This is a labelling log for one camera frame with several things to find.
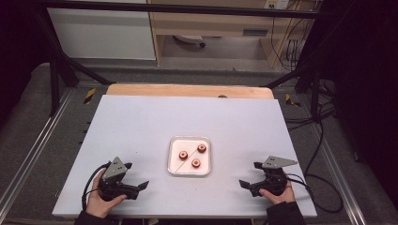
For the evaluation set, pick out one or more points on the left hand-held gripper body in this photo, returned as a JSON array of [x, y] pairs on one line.
[[114, 170]]

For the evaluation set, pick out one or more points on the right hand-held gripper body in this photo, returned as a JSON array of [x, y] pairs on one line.
[[272, 179]]

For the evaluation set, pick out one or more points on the square metal tray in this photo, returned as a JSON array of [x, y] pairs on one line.
[[176, 146]]

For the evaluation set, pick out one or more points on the thin bamboo skewer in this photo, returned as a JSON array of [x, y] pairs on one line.
[[187, 159]]

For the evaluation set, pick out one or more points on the red hawthorn fruit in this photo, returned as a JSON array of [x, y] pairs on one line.
[[202, 148], [196, 162], [183, 155]]

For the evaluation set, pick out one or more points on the person's right hand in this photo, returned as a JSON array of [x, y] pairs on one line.
[[283, 197]]

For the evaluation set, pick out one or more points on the person's left hand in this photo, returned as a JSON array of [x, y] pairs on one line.
[[97, 203]]

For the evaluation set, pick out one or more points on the white table board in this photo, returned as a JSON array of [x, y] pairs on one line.
[[140, 125]]

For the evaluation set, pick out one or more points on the black metal stand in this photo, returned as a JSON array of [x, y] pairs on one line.
[[315, 90], [54, 81]]

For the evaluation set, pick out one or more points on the wooden table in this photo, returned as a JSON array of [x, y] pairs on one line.
[[187, 90]]

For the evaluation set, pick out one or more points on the white cabinet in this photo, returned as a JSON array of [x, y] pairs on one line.
[[103, 34]]

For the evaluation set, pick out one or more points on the office chair base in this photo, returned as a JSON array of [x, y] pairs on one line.
[[189, 39]]

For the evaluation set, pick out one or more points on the black curtain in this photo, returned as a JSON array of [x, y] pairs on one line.
[[18, 47], [369, 78]]

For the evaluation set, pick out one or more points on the light wooden desk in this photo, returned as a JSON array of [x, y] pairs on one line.
[[203, 26]]

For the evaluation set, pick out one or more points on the white power strip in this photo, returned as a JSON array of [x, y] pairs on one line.
[[277, 3]]

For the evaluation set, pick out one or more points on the black metal crossbar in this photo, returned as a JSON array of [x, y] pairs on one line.
[[187, 8]]

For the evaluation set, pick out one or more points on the aluminium floor rail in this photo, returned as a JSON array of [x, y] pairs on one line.
[[338, 175], [34, 146]]

